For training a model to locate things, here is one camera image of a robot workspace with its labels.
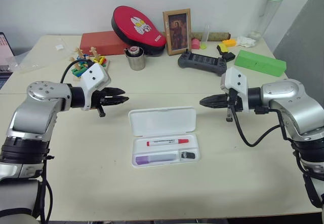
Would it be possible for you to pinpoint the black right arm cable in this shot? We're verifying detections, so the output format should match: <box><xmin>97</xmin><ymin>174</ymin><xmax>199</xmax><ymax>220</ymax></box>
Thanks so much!
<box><xmin>228</xmin><ymin>104</ymin><xmax>285</xmax><ymax>148</ymax></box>

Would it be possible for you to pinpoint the red marker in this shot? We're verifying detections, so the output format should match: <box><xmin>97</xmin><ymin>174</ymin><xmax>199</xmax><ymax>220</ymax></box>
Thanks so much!
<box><xmin>146</xmin><ymin>138</ymin><xmax>190</xmax><ymax>147</ymax></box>

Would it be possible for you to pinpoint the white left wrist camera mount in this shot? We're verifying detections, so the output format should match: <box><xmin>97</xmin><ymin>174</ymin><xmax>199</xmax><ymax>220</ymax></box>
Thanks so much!
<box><xmin>78</xmin><ymin>62</ymin><xmax>112</xmax><ymax>111</ymax></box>

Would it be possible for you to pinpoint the wooden picture frame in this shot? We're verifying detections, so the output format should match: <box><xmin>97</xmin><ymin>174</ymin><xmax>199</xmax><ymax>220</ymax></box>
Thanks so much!
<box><xmin>162</xmin><ymin>8</ymin><xmax>192</xmax><ymax>57</ymax></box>

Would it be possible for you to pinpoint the white plastic pencil case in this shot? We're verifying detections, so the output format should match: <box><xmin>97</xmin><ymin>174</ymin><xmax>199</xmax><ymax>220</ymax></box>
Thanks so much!
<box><xmin>128</xmin><ymin>105</ymin><xmax>201</xmax><ymax>169</ymax></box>

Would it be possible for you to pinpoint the small black clip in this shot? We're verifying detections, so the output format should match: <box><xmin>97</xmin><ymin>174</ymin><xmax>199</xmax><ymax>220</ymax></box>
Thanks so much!
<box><xmin>180</xmin><ymin>151</ymin><xmax>196</xmax><ymax>161</ymax></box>

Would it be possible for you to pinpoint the brown cardboard roll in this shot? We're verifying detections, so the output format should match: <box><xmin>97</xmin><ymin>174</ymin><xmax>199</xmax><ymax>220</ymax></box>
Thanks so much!
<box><xmin>161</xmin><ymin>31</ymin><xmax>232</xmax><ymax>42</ymax></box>

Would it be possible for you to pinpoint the green rectangular box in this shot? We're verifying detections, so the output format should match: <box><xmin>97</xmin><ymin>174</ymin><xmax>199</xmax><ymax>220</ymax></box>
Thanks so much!
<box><xmin>234</xmin><ymin>49</ymin><xmax>288</xmax><ymax>78</ymax></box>

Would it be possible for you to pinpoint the red capped item in cup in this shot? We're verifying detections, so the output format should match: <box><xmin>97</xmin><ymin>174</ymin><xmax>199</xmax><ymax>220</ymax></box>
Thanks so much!
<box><xmin>127</xmin><ymin>46</ymin><xmax>141</xmax><ymax>57</ymax></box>

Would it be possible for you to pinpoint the stainless steel cup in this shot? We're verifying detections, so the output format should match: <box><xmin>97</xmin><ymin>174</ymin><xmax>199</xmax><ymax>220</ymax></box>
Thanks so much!
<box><xmin>124</xmin><ymin>47</ymin><xmax>147</xmax><ymax>71</ymax></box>

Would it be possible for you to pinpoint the crumpled white tissue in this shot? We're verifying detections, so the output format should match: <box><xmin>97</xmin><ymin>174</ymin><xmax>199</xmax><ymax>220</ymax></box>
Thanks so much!
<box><xmin>235</xmin><ymin>35</ymin><xmax>257</xmax><ymax>48</ymax></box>

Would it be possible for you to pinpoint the red black boxing pad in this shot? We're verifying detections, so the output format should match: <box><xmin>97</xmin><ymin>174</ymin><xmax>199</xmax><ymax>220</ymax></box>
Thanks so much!
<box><xmin>111</xmin><ymin>5</ymin><xmax>167</xmax><ymax>57</ymax></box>

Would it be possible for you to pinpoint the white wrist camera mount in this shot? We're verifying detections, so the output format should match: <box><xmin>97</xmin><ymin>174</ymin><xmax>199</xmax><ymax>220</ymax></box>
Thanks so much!
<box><xmin>78</xmin><ymin>62</ymin><xmax>112</xmax><ymax>111</ymax></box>
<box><xmin>220</xmin><ymin>66</ymin><xmax>250</xmax><ymax>114</ymax></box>

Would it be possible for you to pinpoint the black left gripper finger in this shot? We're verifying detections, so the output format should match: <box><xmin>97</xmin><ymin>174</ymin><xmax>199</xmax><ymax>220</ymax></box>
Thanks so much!
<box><xmin>102</xmin><ymin>95</ymin><xmax>130</xmax><ymax>107</ymax></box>
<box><xmin>101</xmin><ymin>87</ymin><xmax>127</xmax><ymax>97</ymax></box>

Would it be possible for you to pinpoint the clear bottle with green lid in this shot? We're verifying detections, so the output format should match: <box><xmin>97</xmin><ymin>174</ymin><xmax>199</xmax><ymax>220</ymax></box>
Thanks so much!
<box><xmin>247</xmin><ymin>0</ymin><xmax>290</xmax><ymax>41</ymax></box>

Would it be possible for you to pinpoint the colourful wooden stacking toy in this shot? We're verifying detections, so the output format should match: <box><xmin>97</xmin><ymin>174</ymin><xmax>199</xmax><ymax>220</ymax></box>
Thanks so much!
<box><xmin>68</xmin><ymin>46</ymin><xmax>111</xmax><ymax>79</ymax></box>

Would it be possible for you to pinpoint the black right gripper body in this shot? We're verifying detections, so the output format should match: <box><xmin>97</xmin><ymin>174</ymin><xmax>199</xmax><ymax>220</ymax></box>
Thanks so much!
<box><xmin>225</xmin><ymin>88</ymin><xmax>244</xmax><ymax>123</ymax></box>

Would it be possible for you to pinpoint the dark grey game controller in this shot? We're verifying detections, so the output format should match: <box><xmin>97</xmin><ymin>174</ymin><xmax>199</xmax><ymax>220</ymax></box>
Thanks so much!
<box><xmin>177</xmin><ymin>48</ymin><xmax>228</xmax><ymax>77</ymax></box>

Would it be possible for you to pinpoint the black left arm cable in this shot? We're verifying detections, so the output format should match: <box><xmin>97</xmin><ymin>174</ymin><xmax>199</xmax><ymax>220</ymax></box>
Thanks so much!
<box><xmin>59</xmin><ymin>59</ymin><xmax>93</xmax><ymax>84</ymax></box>

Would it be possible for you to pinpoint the clear plastic bag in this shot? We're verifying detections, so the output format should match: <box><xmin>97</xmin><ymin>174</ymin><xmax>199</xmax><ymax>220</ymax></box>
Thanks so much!
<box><xmin>6</xmin><ymin>36</ymin><xmax>73</xmax><ymax>73</ymax></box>

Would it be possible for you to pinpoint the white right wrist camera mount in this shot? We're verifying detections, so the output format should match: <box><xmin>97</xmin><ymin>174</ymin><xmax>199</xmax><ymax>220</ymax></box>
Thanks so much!
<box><xmin>220</xmin><ymin>66</ymin><xmax>250</xmax><ymax>114</ymax></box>

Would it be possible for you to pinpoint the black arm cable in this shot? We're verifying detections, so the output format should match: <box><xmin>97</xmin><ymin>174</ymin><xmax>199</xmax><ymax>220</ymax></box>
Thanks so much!
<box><xmin>228</xmin><ymin>104</ymin><xmax>285</xmax><ymax>148</ymax></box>
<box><xmin>59</xmin><ymin>59</ymin><xmax>93</xmax><ymax>84</ymax></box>

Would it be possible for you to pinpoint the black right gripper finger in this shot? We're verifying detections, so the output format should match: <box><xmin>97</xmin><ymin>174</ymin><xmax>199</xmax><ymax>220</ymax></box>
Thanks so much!
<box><xmin>199</xmin><ymin>99</ymin><xmax>229</xmax><ymax>109</ymax></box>
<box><xmin>201</xmin><ymin>93</ymin><xmax>229</xmax><ymax>102</ymax></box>

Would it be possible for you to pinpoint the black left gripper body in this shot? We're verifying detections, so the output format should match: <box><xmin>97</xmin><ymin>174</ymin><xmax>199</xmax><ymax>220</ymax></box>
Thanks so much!
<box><xmin>90</xmin><ymin>88</ymin><xmax>106</xmax><ymax>119</ymax></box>

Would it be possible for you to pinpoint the red rectangular box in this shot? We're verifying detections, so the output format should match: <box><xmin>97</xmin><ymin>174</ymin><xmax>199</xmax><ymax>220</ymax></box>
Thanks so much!
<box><xmin>80</xmin><ymin>30</ymin><xmax>130</xmax><ymax>56</ymax></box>

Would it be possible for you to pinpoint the laptop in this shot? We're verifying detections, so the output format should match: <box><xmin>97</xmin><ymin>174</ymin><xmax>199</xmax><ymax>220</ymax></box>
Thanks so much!
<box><xmin>0</xmin><ymin>31</ymin><xmax>15</xmax><ymax>92</ymax></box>

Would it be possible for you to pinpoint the small black block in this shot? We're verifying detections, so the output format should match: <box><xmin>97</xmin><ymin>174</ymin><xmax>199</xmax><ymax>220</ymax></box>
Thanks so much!
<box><xmin>221</xmin><ymin>52</ymin><xmax>236</xmax><ymax>63</ymax></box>

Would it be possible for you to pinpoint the purple marker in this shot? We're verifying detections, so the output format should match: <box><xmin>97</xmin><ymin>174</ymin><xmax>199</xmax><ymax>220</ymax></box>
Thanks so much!
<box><xmin>135</xmin><ymin>153</ymin><xmax>179</xmax><ymax>166</ymax></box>

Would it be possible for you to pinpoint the clear plastic tube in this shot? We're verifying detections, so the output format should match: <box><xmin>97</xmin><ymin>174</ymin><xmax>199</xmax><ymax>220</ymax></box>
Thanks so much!
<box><xmin>201</xmin><ymin>24</ymin><xmax>211</xmax><ymax>44</ymax></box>

